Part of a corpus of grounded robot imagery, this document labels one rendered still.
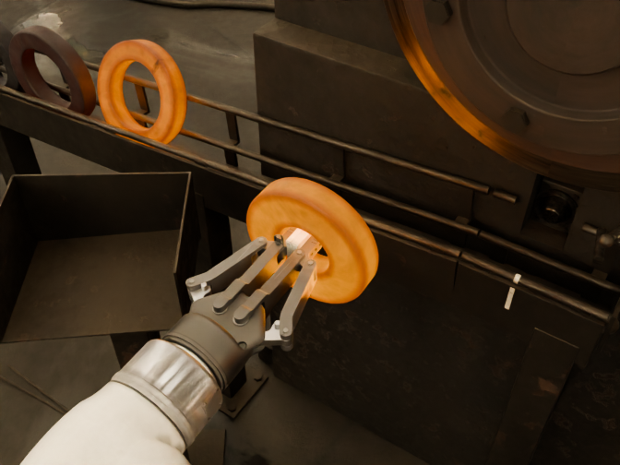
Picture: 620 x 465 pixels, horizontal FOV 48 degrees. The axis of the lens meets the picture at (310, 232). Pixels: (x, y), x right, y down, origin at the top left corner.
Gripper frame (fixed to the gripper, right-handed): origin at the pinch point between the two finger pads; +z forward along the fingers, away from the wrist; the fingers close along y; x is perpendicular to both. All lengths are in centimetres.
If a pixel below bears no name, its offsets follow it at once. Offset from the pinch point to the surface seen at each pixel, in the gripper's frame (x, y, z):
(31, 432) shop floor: -83, -65, -17
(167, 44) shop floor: -91, -154, 128
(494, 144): 4.5, 12.6, 18.7
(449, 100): 8.1, 6.6, 18.9
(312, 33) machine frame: 1.1, -21.1, 32.9
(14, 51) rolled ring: -13, -78, 20
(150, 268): -24.0, -29.6, 0.1
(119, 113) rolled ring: -19, -55, 22
